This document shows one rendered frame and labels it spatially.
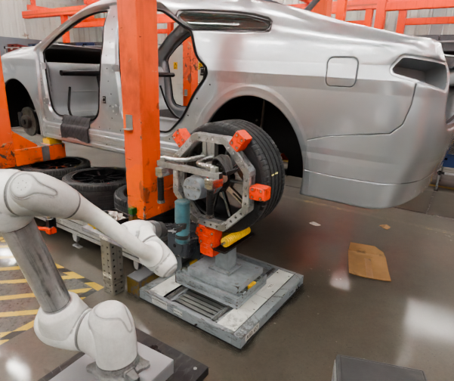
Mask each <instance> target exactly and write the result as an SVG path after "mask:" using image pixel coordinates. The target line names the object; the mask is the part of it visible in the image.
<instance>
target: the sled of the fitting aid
mask: <svg viewBox="0 0 454 381"><path fill-rule="evenodd" d="M204 256H206V255H203V256H201V257H200V258H198V259H194V260H193V261H191V262H190V264H188V265H186V266H184V267H183V268H182V269H180V270H178V271H176V272H175V282H176V283H179V284H181V285H183V286H185V287H188V288H190V289H192V290H194V291H197V292H198V293H201V294H203V295H205V296H207V297H209V298H212V299H214V300H216V301H219V302H221V303H223V304H225V305H228V306H230V307H231V308H235V309H236V310H237V309H238V308H240V307H241V306H242V305H243V304H244V303H245V302H247V301H248V300H249V299H250V298H251V297H252V296H253V295H254V294H256V293H257V291H259V290H260V289H261V288H262V287H263V286H264V285H265V284H266V283H267V274H265V273H263V272H262V274H261V275H260V276H259V277H257V278H256V279H255V280H253V281H252V282H251V283H250V284H249V285H248V286H247V287H245V288H244V289H243V290H242V291H240V292H239V293H235V292H233V291H231V290H228V289H225V288H223V287H220V286H218V285H217V284H214V283H211V282H209V281H207V280H204V279H202V278H200V277H197V276H195V275H193V274H190V273H188V272H187V267H188V266H190V265H192V264H193V263H194V262H197V261H198V260H200V259H201V258H203V257H204Z"/></svg>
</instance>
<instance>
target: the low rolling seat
mask: <svg viewBox="0 0 454 381"><path fill-rule="evenodd" d="M332 381H428V379H427V377H426V374H425V372H424V371H423V370H418V369H414V368H410V367H402V366H398V365H394V364H386V363H382V362H378V361H370V360H366V359H362V358H355V357H351V356H347V355H337V356H336V359H335V361H334V367H333V371H332Z"/></svg>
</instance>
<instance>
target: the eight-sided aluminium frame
mask: <svg viewBox="0 0 454 381"><path fill-rule="evenodd" d="M231 138H232V136H229V135H217V134H212V133H207V132H194V133H193V134H192V135H191V136H190V137H189V138H188V139H187V140H186V142H185V143H184V144H183V145H182V146H181V148H180V149H179V150H178V151H177V152H176V153H175V154H174V156H173V157H180V158H182V157H186V156H187V155H188V154H189V152H190V151H191V150H192V149H193V148H194V147H195V146H196V145H197V144H198V143H199V142H200V141H206V142H209V143H211V142H213V143H216V144H223V145H224V146H225V148H226V149H227V151H228V152H229V154H230V155H231V156H232V158H233V159H234V161H235V162H236V164H237V165H238V167H239V168H240V169H241V171H242V173H243V187H242V208H241V209H240V210H239V211H237V212H236V213H235V214H233V215H232V216H231V217H230V218H228V220H226V221H223V220H220V219H217V218H211V219H209V218H206V217H205V215H203V214H201V213H200V211H199V210H198V208H197V207H196V205H195V203H194V202H193V201H192V200H191V199H189V198H188V197H187V196H186V194H185V193H184V189H183V184H184V172H182V171H178V170H175V169H173V192H174V195H175V196H176V197H177V198H178V199H181V198H184V199H188V200H189V201H190V219H191V220H192V221H193V222H195V223H196V224H197V223H199V224H201V225H204V226H206V227H209V228H214V229H216V230H219V231H225V230H227V229H229V228H231V227H233V225H234V224H236V223H237V222H238V221H239V220H240V219H242V218H243V217H244V216H246V215H247V214H249V213H250V212H251V211H252V210H253V209H254V200H251V199H249V187H250V186H252V185H253V184H255V176H256V169H255V168H254V166H253V165H252V164H251V163H250V161H249V159H248V158H247V156H246V155H245V154H244V153H243V151H239V152H236V151H235V150H234V149H233V148H232V147H231V146H230V145H229V142H230V140H231ZM243 166H244V167H243Z"/></svg>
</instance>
